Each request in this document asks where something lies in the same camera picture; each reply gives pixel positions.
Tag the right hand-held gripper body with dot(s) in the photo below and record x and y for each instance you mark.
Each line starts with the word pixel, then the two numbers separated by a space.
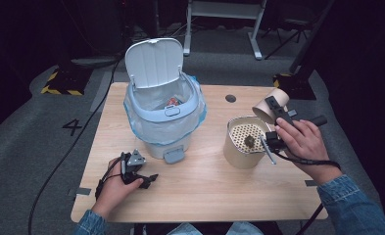
pixel 273 142

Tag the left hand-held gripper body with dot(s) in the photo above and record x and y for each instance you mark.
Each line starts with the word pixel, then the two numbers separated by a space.
pixel 135 159

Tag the tan paper cup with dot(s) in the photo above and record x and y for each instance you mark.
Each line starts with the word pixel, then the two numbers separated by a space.
pixel 262 112

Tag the dark tea dregs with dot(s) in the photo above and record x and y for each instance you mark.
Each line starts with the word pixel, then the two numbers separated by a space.
pixel 249 141

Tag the beige canister with perforated strainer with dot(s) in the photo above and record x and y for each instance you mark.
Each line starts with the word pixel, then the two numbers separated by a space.
pixel 235 153

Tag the blue snack packet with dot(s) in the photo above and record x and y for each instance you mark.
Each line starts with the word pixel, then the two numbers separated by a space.
pixel 173 101

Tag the white and blue pedal bin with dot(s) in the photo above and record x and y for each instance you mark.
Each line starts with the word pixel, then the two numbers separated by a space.
pixel 154 62

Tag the person's right hand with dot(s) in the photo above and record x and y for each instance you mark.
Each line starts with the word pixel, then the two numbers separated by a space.
pixel 304 143

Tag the person's left hand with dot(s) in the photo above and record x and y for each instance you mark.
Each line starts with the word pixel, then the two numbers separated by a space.
pixel 113 192

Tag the black stand with striped base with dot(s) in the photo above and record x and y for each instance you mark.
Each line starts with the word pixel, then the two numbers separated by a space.
pixel 298 86
pixel 67 83

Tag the blue plastic bin liner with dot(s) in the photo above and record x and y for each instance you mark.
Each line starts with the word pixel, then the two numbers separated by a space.
pixel 164 130

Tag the grey tape piece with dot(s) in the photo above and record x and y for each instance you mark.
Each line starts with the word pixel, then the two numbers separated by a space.
pixel 311 183
pixel 83 191

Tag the black tripod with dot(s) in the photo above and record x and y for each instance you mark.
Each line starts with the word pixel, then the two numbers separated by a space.
pixel 291 34

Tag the person's legs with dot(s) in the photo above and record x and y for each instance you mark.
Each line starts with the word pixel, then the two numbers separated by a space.
pixel 242 229

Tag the white desk frame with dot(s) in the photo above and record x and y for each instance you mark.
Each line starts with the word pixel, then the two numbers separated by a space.
pixel 224 9

